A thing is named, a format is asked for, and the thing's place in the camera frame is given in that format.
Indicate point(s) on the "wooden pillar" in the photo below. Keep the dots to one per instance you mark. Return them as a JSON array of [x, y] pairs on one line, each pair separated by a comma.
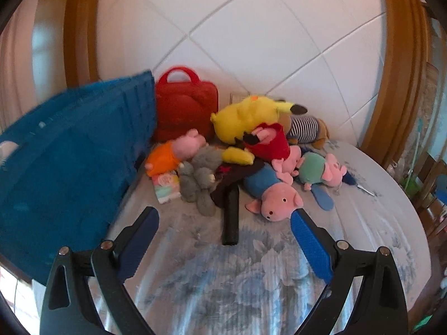
[[76, 24]]

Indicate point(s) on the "striped shirt dog plush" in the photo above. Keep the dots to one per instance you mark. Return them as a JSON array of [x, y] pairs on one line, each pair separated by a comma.
[[305, 129]]

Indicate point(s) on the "red dress pig plush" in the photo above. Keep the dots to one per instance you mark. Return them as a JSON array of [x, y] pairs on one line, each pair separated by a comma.
[[272, 146]]

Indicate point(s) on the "black stick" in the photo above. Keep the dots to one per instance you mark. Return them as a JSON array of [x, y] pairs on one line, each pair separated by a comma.
[[231, 216]]

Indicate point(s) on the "red carry case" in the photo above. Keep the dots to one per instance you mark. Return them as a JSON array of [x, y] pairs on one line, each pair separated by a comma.
[[188, 108]]

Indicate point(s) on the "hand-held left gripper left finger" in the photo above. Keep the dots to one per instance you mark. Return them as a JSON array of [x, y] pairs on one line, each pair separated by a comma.
[[139, 240]]

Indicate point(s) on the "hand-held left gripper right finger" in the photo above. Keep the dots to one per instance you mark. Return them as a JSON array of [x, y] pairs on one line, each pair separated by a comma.
[[310, 244]]

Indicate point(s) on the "grey elephant plush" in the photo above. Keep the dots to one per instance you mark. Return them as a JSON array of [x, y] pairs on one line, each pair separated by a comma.
[[200, 171]]

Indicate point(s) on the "wooden glass door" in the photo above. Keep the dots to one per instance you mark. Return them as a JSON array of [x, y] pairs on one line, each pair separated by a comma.
[[436, 94]]

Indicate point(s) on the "wooden door frame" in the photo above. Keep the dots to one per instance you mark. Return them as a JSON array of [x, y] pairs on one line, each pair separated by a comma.
[[401, 76]]

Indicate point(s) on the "blue plastic shoehorn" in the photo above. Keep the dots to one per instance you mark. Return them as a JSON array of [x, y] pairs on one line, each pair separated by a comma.
[[323, 197]]

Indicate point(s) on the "green mop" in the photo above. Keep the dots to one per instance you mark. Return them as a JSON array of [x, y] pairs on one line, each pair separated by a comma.
[[412, 174]]

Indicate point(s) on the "yellow mouse plush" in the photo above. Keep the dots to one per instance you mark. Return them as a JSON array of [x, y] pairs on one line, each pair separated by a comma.
[[244, 117]]

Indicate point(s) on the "dark cloth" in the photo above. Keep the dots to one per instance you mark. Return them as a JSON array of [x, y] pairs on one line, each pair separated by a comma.
[[230, 178]]

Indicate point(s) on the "pastel tissue pack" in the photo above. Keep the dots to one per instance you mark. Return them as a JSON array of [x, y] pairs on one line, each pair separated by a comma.
[[166, 186]]

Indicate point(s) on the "green dress pig plush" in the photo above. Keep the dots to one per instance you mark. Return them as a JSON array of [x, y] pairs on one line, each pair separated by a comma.
[[314, 169]]

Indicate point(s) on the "blue shirt pig plush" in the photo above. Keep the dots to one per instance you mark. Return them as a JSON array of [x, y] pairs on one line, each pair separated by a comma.
[[276, 199]]

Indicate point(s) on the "wooden chair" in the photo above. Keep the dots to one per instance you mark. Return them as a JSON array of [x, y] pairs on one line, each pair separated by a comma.
[[429, 188]]

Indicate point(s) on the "blue plastic crate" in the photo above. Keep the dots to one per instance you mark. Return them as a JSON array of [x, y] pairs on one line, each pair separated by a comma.
[[70, 167]]

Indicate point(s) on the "white curtain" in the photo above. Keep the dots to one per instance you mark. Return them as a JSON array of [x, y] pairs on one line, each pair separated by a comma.
[[17, 69]]

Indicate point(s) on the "desktop with floral cloth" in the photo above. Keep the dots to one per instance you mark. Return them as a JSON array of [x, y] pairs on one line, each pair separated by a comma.
[[227, 286]]

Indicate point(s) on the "orange shirt pig plush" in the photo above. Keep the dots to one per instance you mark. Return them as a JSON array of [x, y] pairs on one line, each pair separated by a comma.
[[164, 157]]

